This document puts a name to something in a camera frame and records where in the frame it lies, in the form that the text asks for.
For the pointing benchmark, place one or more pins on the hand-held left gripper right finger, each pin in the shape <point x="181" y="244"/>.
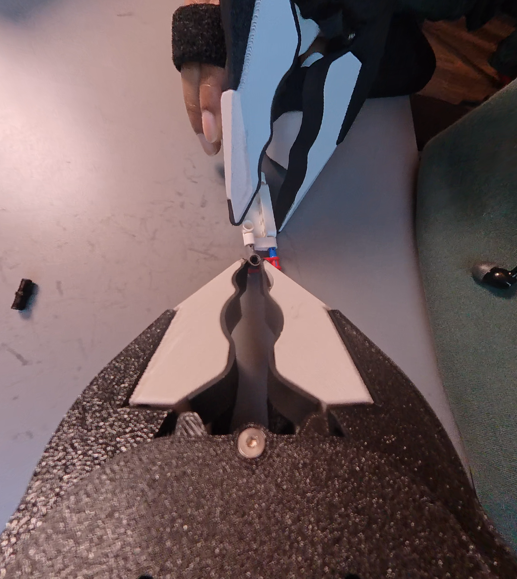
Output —
<point x="317" y="353"/>

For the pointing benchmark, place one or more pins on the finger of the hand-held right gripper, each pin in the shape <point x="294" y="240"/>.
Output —
<point x="244" y="135"/>
<point x="339" y="104"/>

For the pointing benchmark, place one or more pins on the person's right hand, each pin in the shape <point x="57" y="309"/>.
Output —
<point x="206" y="108"/>

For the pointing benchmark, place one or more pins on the red toy connector assembly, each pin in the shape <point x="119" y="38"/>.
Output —
<point x="273" y="261"/>

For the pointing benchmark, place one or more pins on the black toy pin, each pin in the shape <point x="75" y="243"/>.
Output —
<point x="23" y="294"/>

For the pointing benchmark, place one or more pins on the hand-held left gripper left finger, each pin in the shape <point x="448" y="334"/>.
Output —
<point x="186" y="353"/>

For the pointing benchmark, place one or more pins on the black earbud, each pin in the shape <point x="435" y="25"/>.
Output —
<point x="489" y="273"/>

